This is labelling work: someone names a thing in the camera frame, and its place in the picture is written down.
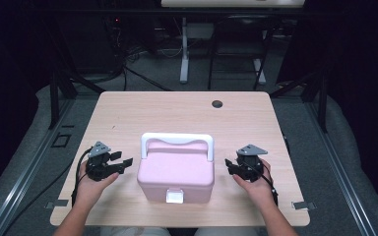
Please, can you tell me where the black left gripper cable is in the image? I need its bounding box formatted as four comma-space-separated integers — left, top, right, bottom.
71, 147, 94, 207

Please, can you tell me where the floor cables bundle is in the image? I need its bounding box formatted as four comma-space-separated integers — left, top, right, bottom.
120, 45, 173, 92

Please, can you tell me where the pink lunch box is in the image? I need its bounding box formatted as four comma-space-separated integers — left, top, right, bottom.
136, 132, 216, 205

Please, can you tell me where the dark computer tower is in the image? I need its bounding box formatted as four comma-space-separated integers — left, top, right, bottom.
54, 13, 123, 74

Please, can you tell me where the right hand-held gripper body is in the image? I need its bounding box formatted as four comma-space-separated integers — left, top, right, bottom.
235, 144, 269, 183

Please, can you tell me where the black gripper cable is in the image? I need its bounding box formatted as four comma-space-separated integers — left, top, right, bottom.
71, 147, 94, 207
258, 161, 280, 207

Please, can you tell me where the person's left hand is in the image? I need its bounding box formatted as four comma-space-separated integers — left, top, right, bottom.
74, 160, 120, 209

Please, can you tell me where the grey tape strip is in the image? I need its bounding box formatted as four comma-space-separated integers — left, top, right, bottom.
44, 199, 70, 209
291, 201, 317, 210

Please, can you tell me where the grey desk crossbar panel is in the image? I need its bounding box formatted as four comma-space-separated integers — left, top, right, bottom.
186, 23, 216, 40

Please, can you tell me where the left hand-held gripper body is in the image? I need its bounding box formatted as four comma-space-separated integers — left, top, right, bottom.
85, 141, 126, 182

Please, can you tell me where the person's right hand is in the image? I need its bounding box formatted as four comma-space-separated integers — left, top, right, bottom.
232, 159, 277, 209

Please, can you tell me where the person's lap in light trousers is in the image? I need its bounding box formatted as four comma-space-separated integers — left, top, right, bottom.
99, 226, 261, 236

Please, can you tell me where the black metal stand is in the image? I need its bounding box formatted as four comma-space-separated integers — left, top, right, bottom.
270, 65, 329, 134
46, 63, 106, 131

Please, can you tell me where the white desk leg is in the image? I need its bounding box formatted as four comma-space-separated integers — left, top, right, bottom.
253, 58, 267, 86
179, 18, 190, 85

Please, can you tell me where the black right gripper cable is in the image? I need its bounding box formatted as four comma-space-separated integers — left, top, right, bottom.
258, 161, 280, 207

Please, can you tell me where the aluminium floor rail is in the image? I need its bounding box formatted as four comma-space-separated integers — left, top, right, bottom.
304, 97, 378, 236
0, 97, 77, 236

